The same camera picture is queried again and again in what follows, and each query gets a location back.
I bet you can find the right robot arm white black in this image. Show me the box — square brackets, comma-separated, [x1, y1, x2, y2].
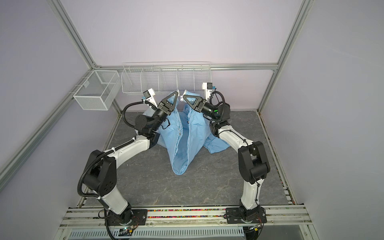
[182, 91, 271, 223]

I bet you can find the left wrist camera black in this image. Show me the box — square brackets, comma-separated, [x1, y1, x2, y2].
[143, 89, 157, 106]

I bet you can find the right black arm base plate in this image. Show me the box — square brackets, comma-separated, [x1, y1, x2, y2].
[224, 206, 267, 224]

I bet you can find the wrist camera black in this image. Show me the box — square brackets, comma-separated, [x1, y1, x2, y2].
[143, 89, 157, 106]
[202, 83, 214, 100]

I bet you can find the long white wire basket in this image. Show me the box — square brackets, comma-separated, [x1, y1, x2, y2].
[121, 62, 212, 95]

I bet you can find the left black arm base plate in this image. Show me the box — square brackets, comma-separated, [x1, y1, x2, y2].
[107, 209, 148, 227]

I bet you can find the light blue jacket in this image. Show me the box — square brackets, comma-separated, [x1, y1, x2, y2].
[136, 89, 231, 176]

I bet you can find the aluminium front rail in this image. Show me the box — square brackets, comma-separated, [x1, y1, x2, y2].
[59, 205, 313, 229]

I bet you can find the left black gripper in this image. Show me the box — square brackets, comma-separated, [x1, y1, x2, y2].
[151, 92, 179, 132]

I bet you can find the white slotted cable duct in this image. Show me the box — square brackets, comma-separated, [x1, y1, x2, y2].
[68, 227, 245, 240]

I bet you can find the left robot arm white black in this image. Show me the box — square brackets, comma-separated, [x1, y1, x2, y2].
[77, 91, 179, 223]

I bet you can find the small white mesh basket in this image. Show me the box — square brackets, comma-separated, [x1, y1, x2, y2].
[74, 70, 122, 111]

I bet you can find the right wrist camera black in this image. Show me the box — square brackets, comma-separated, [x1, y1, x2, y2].
[202, 83, 214, 100]

